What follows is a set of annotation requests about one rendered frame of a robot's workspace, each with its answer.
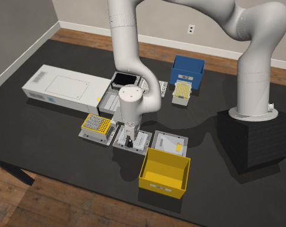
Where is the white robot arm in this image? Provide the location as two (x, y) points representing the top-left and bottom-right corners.
(107, 0), (286, 127)

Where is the blue open-top bin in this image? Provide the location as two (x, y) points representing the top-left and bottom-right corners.
(169, 55), (205, 90)

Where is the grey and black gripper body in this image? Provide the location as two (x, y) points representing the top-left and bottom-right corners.
(124, 122), (141, 141)

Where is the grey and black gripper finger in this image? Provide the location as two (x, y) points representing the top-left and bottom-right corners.
(125, 135), (133, 148)

